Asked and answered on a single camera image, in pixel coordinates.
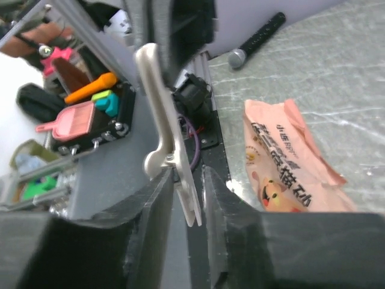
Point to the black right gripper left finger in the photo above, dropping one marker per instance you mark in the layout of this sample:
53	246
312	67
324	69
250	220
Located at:
123	246

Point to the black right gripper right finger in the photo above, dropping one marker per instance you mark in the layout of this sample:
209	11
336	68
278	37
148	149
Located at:
248	248

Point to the orange cat litter bag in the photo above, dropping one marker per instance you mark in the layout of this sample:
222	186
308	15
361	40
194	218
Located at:
284	165

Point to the white bag sealing clip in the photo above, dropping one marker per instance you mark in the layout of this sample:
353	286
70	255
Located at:
171	149

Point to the green plastic block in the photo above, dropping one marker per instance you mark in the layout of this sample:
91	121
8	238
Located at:
39	186

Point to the black tool tray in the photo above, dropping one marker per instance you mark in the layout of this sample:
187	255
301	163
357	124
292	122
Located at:
103	128

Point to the pink plastic scoop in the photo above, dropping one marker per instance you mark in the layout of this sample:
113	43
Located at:
71	122

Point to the teal plastic block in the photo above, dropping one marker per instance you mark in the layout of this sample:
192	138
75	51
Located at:
107	101

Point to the black cloth bundle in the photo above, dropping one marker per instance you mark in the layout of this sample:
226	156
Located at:
39	104

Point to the black perforated bracket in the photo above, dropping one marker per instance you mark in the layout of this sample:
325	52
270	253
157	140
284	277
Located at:
239	56

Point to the aluminium frame post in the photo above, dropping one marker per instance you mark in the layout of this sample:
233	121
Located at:
111	51

